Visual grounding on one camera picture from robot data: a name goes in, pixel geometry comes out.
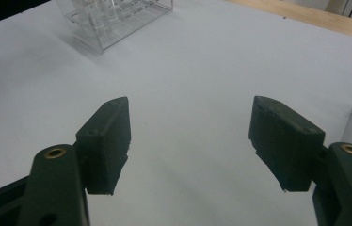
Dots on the clear acrylic tube rack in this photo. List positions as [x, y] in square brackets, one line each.
[114, 19]

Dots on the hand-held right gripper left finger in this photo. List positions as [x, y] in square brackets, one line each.
[105, 147]

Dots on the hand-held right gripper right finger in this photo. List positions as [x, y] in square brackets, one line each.
[285, 144]

